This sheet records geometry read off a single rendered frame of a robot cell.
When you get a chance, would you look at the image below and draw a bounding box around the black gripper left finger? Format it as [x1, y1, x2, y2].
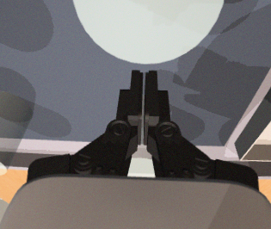
[27, 70, 143, 181]

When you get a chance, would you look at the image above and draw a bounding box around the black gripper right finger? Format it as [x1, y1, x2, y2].
[144, 71, 260, 191]

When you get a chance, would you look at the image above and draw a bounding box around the shallow beige rectangular tray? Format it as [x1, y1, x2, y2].
[234, 87, 271, 161]

